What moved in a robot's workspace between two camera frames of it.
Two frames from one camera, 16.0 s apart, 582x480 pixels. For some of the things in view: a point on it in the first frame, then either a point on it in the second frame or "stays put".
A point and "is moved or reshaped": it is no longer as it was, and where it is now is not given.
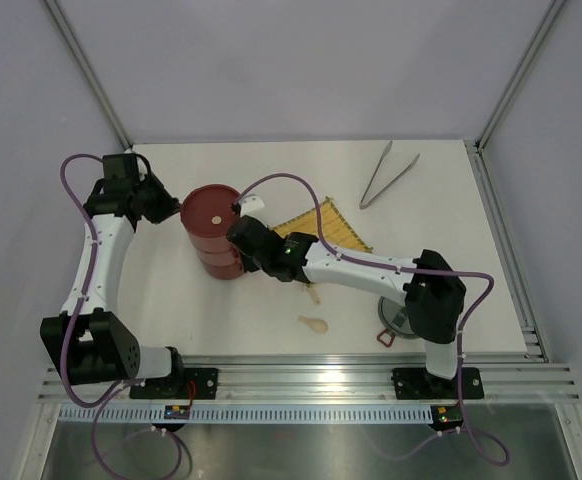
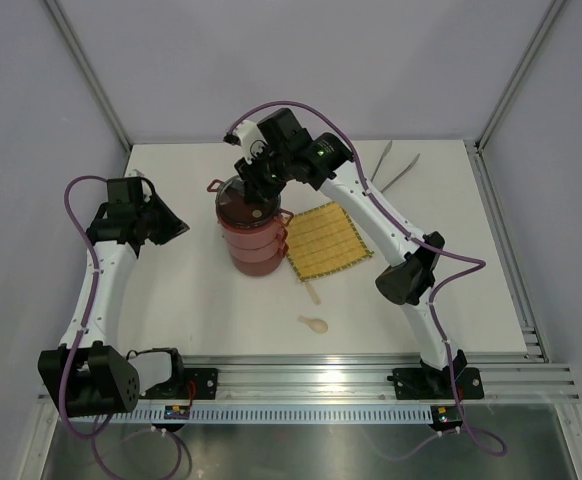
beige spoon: (317, 325) stays put
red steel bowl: (222, 267) is moved or reshaped
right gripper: (248, 265) → (255, 190)
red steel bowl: (214, 250) is moved or reshaped
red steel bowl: (221, 259) is moved or reshaped
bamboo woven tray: (337, 227) stays put
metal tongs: (384, 189) stays put
